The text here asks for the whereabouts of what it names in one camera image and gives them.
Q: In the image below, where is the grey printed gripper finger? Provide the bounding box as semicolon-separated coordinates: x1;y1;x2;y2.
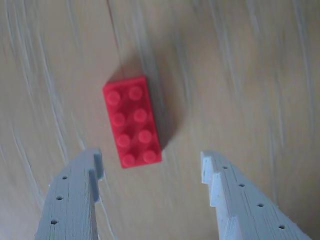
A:
200;149;314;240
33;147;104;240

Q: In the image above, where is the red lego block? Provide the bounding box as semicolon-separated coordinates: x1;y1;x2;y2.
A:
102;75;163;170

